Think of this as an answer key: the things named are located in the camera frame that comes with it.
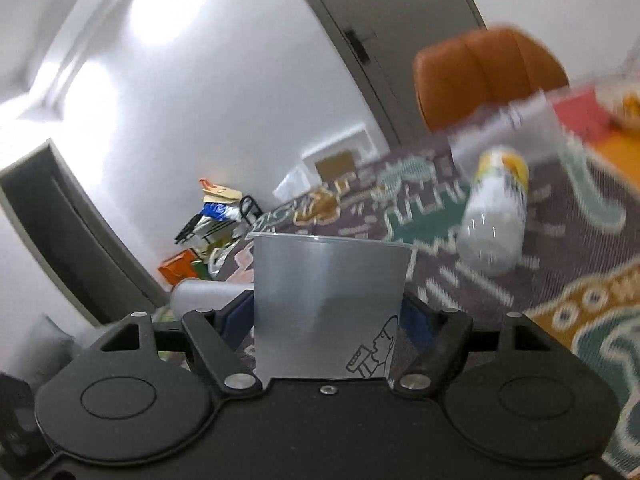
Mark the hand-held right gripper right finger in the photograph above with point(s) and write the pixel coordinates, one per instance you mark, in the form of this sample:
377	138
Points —
413	319

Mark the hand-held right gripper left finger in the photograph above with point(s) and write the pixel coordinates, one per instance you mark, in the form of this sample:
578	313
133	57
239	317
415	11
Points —
239	316

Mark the translucent plastic cup with drawing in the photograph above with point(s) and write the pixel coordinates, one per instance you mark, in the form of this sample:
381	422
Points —
320	300

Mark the white plastic cup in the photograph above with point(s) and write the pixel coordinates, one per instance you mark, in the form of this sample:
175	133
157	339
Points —
200	296

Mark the clear plastic cup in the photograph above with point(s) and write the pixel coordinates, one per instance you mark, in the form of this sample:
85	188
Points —
515	125

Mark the orange box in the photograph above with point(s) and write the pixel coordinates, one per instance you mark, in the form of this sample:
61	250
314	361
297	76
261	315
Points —
177	266

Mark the pile of bags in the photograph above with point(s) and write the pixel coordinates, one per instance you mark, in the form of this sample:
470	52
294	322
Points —
212	220

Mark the black folding cart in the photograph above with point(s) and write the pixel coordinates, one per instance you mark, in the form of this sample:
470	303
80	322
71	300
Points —
248	210

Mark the plastic bottle with yellow label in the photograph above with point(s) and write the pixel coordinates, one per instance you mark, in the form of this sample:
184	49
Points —
492	220

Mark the patterned tablecloth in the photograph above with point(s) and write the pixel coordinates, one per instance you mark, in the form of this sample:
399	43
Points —
540	260

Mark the cardboard box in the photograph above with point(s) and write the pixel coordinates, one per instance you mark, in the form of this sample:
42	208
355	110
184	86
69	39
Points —
335	164

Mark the dark grey door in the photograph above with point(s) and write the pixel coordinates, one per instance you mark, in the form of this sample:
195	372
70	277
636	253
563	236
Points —
65	230

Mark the grey cushion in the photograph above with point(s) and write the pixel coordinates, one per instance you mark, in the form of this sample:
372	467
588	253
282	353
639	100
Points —
47	350

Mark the orange leather chair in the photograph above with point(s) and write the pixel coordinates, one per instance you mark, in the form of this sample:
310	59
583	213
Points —
480	75

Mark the red packet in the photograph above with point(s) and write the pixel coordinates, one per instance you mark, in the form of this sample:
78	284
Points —
585	112

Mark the clear food container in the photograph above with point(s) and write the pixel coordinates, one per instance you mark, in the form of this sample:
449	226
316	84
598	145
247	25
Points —
622	100

